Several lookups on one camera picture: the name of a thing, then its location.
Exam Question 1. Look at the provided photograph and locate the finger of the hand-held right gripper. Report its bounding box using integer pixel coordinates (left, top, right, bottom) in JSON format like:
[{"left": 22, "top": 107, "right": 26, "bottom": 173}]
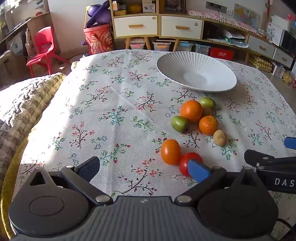
[
  {"left": 284, "top": 137, "right": 296, "bottom": 150},
  {"left": 244, "top": 149, "right": 296, "bottom": 171}
]

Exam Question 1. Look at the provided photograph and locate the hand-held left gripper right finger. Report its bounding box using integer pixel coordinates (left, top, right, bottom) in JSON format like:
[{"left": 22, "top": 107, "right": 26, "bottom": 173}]
[{"left": 175, "top": 159, "right": 269, "bottom": 206}]

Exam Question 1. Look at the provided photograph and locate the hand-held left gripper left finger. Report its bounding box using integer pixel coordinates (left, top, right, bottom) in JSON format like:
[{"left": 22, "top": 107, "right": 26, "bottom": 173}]
[{"left": 29, "top": 156, "right": 114, "bottom": 207}]

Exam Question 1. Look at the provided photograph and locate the red tomato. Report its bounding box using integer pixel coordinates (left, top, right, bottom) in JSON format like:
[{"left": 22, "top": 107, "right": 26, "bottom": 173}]
[{"left": 179, "top": 152, "right": 204, "bottom": 178}]

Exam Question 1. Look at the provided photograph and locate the orange tomato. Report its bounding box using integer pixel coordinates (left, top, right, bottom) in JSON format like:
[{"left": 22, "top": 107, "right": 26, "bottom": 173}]
[{"left": 161, "top": 139, "right": 181, "bottom": 165}]

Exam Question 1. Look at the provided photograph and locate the small mandarin orange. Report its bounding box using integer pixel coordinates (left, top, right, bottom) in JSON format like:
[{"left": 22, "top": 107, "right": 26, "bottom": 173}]
[{"left": 199, "top": 115, "right": 218, "bottom": 136}]

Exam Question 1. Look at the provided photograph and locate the green fruit with red blush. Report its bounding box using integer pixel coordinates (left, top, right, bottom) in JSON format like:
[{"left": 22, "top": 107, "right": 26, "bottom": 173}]
[{"left": 171, "top": 115, "right": 189, "bottom": 133}]

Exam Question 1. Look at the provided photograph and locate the large orange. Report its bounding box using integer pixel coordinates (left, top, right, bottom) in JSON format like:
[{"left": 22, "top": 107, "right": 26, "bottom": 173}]
[{"left": 180, "top": 100, "right": 203, "bottom": 123}]

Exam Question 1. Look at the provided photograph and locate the green round fruit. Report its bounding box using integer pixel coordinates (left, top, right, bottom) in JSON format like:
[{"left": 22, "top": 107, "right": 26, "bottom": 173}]
[{"left": 199, "top": 97, "right": 216, "bottom": 109}]

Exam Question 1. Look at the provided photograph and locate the white ribbed plate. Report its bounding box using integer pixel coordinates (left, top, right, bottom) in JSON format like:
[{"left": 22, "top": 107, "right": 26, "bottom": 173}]
[{"left": 156, "top": 51, "right": 238, "bottom": 93}]

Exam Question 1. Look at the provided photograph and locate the yellow bag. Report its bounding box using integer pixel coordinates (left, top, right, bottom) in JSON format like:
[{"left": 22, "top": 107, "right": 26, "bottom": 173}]
[{"left": 282, "top": 71, "right": 295, "bottom": 84}]

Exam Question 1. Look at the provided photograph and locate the floral tablecloth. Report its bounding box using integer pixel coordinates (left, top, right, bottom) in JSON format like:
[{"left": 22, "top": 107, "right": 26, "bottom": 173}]
[{"left": 14, "top": 49, "right": 296, "bottom": 240}]

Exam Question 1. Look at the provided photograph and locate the small patterned box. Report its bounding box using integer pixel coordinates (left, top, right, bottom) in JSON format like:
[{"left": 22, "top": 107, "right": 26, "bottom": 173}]
[{"left": 270, "top": 66, "right": 286, "bottom": 77}]

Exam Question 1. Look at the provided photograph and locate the grey sideboard drawer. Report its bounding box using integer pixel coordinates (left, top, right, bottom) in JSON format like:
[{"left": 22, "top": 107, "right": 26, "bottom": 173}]
[
  {"left": 273, "top": 47, "right": 294, "bottom": 68},
  {"left": 247, "top": 36, "right": 277, "bottom": 58}
]

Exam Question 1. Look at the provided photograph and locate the yellow toy stack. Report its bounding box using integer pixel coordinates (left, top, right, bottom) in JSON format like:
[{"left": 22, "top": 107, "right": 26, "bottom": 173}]
[{"left": 250, "top": 56, "right": 273, "bottom": 72}]

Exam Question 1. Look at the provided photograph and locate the knit blanket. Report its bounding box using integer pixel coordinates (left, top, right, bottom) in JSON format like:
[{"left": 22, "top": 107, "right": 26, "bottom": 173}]
[{"left": 0, "top": 72, "right": 67, "bottom": 193}]

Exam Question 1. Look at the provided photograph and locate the microwave oven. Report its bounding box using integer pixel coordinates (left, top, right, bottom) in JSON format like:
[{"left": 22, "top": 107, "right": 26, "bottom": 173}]
[{"left": 267, "top": 22, "right": 296, "bottom": 50}]

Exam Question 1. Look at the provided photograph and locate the red flat box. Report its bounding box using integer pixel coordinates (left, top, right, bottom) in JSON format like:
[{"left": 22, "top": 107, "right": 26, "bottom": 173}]
[{"left": 209, "top": 47, "right": 234, "bottom": 61}]

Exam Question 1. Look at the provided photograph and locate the low wooden sideboard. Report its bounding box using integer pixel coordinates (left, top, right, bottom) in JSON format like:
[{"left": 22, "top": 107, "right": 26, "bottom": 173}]
[{"left": 203, "top": 11, "right": 296, "bottom": 69}]

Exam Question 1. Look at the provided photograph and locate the stack of papers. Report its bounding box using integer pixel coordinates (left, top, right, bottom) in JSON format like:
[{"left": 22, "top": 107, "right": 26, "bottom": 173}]
[{"left": 217, "top": 30, "right": 249, "bottom": 48}]

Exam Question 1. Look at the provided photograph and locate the clear storage bin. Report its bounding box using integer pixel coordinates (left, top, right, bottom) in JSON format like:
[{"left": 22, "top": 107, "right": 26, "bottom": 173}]
[
  {"left": 129, "top": 38, "right": 146, "bottom": 49},
  {"left": 153, "top": 40, "right": 171, "bottom": 52},
  {"left": 194, "top": 43, "right": 211, "bottom": 55}
]

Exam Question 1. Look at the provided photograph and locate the clear bin with blue lid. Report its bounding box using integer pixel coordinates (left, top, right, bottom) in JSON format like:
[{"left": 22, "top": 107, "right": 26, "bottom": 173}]
[{"left": 177, "top": 42, "right": 194, "bottom": 52}]

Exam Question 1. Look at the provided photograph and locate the red printed bucket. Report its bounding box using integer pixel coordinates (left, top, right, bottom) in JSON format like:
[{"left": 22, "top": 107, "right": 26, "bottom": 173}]
[{"left": 83, "top": 23, "right": 115, "bottom": 55}]

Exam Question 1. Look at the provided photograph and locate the red plastic chair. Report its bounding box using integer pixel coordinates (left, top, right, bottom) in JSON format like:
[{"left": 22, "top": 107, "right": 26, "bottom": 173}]
[{"left": 26, "top": 26, "right": 70, "bottom": 78}]

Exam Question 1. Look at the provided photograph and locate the white cabinet drawer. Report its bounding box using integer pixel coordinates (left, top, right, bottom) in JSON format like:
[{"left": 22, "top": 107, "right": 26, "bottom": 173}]
[
  {"left": 114, "top": 16, "right": 158, "bottom": 38},
  {"left": 161, "top": 16, "right": 203, "bottom": 40}
]

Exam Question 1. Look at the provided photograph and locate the pink lace runner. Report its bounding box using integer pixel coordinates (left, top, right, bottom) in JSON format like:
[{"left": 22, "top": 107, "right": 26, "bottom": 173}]
[{"left": 186, "top": 9, "right": 257, "bottom": 30}]

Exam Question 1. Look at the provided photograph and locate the purple toy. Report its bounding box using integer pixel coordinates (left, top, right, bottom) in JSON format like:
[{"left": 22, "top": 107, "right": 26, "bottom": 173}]
[{"left": 84, "top": 0, "right": 112, "bottom": 28}]

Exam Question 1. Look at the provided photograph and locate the brown wooden desk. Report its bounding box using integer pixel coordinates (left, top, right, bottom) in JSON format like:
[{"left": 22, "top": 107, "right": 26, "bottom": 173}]
[{"left": 0, "top": 0, "right": 52, "bottom": 61}]

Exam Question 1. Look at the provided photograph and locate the yellow pot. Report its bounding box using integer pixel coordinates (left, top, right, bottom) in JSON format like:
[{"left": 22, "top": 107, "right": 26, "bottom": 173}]
[{"left": 128, "top": 3, "right": 142, "bottom": 14}]

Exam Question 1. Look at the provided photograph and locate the cat picture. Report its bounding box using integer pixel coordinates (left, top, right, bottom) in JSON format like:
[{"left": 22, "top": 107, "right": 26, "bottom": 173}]
[{"left": 165, "top": 0, "right": 186, "bottom": 13}]

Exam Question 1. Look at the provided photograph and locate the white product box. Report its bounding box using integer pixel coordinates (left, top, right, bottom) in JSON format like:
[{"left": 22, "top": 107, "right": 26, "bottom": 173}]
[{"left": 142, "top": 0, "right": 156, "bottom": 12}]

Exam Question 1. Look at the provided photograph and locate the wall socket panel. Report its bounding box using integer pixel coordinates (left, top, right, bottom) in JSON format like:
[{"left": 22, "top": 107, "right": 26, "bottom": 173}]
[{"left": 205, "top": 1, "right": 233, "bottom": 15}]

